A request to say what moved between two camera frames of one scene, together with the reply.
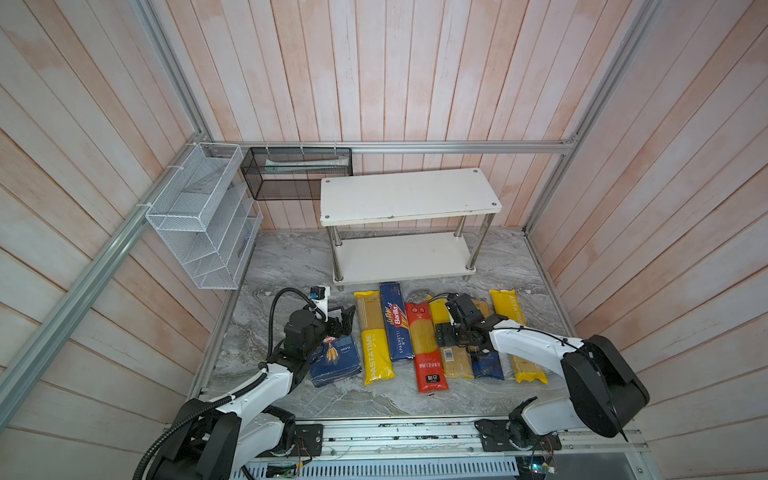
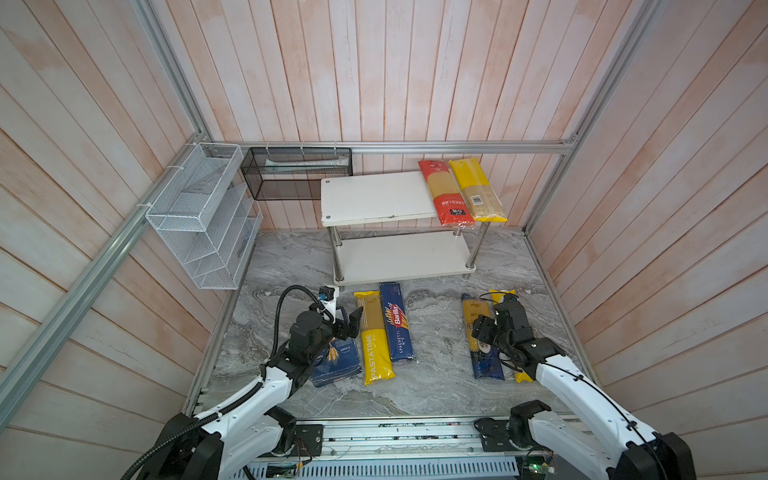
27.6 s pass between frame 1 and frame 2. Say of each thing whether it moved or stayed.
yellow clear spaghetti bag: moved
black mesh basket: stayed
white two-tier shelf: stayed
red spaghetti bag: moved
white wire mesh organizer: stayed
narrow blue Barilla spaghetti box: stayed
